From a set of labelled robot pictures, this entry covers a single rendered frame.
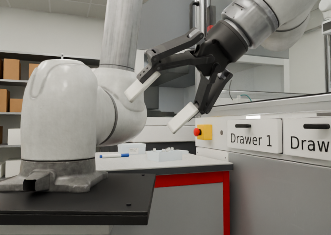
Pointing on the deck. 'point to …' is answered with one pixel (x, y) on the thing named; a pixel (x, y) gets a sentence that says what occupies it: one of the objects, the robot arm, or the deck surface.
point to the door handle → (192, 12)
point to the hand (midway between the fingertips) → (154, 111)
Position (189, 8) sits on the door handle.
